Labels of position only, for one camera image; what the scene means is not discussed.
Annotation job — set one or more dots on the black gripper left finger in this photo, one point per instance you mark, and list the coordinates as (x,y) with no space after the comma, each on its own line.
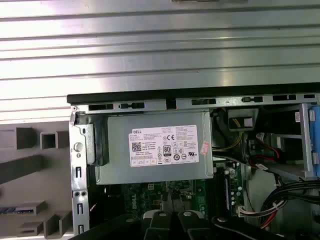
(157,225)

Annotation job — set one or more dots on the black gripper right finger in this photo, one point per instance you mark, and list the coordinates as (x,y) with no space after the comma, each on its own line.
(190,225)

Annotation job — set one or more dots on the green motherboard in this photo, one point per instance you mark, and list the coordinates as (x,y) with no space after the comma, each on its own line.
(140,197)

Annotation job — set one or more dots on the blue RAM stick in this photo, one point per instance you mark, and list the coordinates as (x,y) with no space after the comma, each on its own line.
(15,210)
(227,195)

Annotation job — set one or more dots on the grey power supply unit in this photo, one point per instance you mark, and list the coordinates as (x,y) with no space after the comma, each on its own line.
(120,150)

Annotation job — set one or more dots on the black PC case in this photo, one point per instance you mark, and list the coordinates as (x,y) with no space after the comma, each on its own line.
(78,175)

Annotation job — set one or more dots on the grey parts rack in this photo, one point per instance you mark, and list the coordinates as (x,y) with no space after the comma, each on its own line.
(25,180)

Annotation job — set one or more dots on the metal drive cage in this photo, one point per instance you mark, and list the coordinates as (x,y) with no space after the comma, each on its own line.
(303,140)

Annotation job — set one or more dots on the blue plastic drive latch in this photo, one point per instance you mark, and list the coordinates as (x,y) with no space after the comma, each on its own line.
(315,140)

